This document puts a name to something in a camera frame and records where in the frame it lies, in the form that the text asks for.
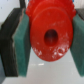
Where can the green-padded gripper left finger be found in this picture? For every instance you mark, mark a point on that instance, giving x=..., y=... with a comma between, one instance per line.
x=15, y=43

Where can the green-padded gripper right finger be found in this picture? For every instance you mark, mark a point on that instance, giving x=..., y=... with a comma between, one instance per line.
x=77, y=47

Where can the red gear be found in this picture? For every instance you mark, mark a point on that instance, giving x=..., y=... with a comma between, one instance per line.
x=51, y=30

